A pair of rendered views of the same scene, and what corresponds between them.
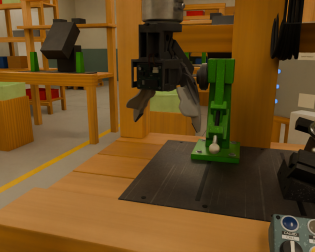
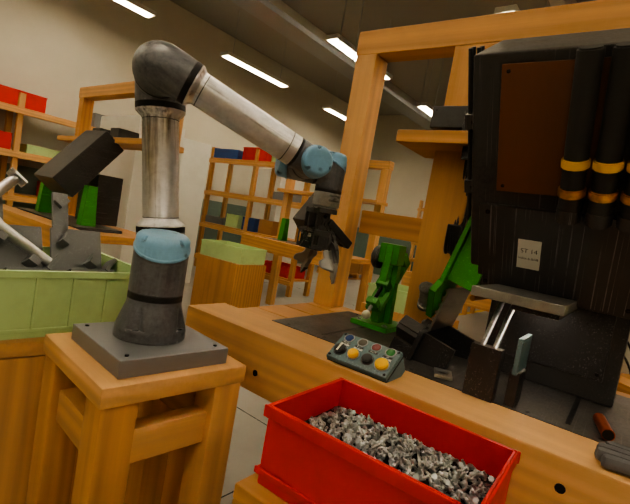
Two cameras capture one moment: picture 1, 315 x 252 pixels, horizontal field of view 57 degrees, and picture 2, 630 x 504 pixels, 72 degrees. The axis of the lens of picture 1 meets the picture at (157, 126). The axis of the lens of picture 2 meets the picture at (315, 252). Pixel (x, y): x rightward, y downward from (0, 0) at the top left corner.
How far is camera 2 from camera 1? 0.72 m
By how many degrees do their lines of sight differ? 22
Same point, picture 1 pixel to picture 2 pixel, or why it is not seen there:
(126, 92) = not seen: hidden behind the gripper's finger
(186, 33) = (389, 221)
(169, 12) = (325, 201)
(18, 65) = (268, 231)
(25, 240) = (206, 321)
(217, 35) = (416, 227)
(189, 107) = (328, 264)
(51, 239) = (220, 322)
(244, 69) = (425, 260)
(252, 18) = (437, 217)
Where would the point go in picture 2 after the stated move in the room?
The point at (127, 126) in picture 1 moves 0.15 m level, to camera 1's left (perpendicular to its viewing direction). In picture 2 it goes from (320, 293) to (286, 285)
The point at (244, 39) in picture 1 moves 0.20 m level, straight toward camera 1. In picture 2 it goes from (428, 233) to (403, 228)
